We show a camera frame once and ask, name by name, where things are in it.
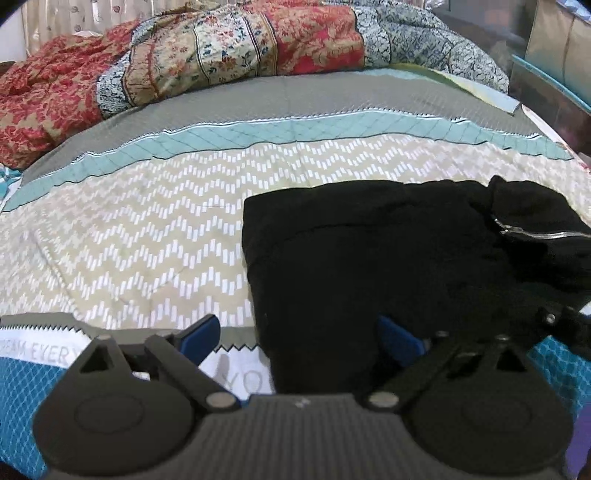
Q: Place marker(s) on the red floral quilt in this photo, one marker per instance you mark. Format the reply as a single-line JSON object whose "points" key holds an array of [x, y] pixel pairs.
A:
{"points": [[184, 60]]}

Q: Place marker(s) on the leaf print curtain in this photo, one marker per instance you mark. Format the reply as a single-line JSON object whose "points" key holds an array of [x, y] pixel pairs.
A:
{"points": [[69, 18]]}

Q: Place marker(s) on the cardboard box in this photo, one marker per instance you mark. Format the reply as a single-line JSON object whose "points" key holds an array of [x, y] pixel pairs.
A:
{"points": [[561, 41]]}

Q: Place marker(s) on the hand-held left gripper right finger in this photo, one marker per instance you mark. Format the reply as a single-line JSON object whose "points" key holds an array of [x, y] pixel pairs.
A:
{"points": [[399, 344]]}

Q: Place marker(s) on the black pants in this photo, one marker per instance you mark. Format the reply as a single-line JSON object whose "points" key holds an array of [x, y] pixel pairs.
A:
{"points": [[369, 258]]}

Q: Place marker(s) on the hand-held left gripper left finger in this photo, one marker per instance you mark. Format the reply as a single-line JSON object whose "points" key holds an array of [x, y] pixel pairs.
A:
{"points": [[201, 337]]}

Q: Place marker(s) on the purple clothing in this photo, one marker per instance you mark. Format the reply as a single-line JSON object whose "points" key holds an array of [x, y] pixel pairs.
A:
{"points": [[581, 461]]}

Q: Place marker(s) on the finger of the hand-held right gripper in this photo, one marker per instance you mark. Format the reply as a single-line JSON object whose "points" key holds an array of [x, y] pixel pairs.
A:
{"points": [[551, 318]]}

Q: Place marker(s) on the patterned bed sheet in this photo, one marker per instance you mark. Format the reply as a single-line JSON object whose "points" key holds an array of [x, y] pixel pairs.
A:
{"points": [[138, 221]]}

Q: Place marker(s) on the teal patterned pillow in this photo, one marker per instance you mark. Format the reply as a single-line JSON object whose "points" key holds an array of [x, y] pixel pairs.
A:
{"points": [[7, 182]]}

